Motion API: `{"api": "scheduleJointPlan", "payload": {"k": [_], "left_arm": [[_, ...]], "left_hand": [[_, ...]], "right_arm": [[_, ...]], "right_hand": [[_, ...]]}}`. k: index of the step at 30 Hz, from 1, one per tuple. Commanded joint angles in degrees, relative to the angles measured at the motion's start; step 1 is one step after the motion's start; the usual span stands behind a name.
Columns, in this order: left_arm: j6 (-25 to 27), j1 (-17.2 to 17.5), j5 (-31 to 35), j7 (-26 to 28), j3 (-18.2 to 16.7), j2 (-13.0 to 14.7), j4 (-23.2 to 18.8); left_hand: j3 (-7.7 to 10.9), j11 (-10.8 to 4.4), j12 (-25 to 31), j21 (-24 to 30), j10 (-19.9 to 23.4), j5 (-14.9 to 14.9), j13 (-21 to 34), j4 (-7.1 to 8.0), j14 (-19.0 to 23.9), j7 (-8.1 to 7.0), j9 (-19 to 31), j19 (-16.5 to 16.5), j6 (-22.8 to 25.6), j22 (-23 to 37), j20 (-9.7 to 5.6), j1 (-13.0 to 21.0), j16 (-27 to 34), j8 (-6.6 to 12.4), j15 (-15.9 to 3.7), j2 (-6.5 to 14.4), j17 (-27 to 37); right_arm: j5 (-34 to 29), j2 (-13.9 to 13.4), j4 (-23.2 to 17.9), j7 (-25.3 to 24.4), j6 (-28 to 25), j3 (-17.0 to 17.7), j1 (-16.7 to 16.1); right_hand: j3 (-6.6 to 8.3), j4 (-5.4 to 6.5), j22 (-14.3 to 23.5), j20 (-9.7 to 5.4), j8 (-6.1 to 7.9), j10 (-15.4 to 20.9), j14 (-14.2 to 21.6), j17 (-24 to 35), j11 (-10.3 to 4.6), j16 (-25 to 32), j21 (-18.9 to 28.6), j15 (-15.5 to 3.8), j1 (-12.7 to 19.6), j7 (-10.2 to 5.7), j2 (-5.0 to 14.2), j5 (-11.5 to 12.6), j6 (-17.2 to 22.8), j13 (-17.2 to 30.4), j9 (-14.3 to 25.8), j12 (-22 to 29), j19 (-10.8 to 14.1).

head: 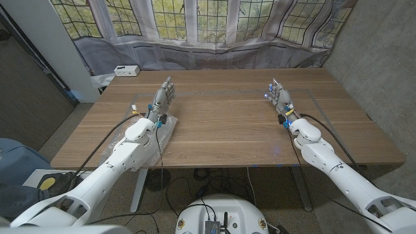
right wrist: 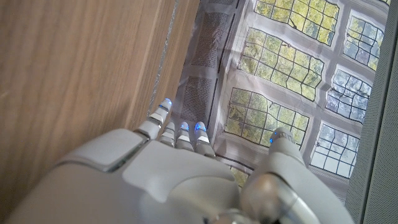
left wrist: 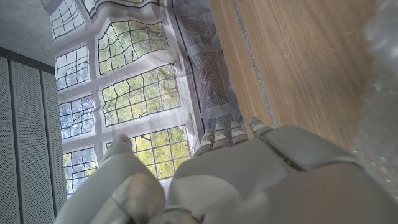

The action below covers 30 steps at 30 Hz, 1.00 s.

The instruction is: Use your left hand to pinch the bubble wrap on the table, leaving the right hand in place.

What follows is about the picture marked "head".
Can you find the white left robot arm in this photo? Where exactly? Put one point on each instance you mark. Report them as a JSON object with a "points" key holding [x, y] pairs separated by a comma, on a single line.
{"points": [[107, 172]]}

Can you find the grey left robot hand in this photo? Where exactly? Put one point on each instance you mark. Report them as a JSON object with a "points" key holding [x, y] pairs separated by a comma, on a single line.
{"points": [[160, 99]]}

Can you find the small grey torso box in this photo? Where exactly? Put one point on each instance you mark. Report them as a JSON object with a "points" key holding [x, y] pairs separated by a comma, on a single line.
{"points": [[212, 228]]}

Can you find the white table leg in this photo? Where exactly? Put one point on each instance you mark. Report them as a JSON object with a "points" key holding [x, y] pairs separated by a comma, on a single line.
{"points": [[139, 191]]}

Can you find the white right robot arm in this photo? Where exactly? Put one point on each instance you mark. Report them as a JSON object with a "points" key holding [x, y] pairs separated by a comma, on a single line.
{"points": [[341, 175]]}

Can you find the black shoe with yellow patch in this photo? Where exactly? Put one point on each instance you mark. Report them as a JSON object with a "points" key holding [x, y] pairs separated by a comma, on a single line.
{"points": [[47, 183]]}

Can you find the round black floor fan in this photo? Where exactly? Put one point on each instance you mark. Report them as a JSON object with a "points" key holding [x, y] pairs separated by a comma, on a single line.
{"points": [[157, 179]]}

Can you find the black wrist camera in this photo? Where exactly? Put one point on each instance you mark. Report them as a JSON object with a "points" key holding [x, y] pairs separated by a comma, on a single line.
{"points": [[162, 119], [281, 119]]}

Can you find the grey table leg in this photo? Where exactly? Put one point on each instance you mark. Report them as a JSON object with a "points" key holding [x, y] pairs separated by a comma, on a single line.
{"points": [[300, 191]]}

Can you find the printed window backdrop cloth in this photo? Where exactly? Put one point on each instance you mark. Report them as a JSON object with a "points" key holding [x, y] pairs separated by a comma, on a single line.
{"points": [[211, 52]]}

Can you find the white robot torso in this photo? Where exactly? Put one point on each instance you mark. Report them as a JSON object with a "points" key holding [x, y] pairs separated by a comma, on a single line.
{"points": [[240, 211]]}

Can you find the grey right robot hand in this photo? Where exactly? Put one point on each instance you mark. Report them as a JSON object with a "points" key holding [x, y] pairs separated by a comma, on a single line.
{"points": [[282, 99]]}

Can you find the clear bubble wrap sheet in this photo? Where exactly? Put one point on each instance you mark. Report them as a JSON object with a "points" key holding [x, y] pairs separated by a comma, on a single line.
{"points": [[167, 128]]}

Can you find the white box on table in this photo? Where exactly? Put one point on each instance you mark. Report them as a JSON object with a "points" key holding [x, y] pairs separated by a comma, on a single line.
{"points": [[126, 71]]}

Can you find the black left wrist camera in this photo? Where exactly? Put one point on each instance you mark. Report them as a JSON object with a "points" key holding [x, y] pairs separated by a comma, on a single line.
{"points": [[162, 119]]}

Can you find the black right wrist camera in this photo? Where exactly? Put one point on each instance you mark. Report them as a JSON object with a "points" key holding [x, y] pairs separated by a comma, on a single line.
{"points": [[281, 119]]}

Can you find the person leg in jeans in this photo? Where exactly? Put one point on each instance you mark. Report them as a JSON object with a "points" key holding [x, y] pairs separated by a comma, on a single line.
{"points": [[16, 198]]}

